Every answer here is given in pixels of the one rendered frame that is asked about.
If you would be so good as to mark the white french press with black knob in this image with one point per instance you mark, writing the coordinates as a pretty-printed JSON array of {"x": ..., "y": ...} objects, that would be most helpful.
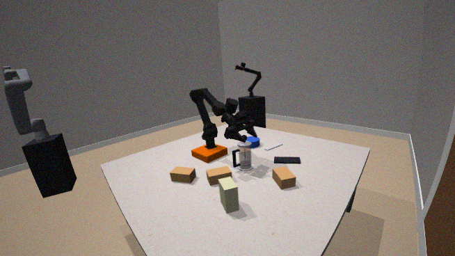
[{"x": 245, "y": 156}]

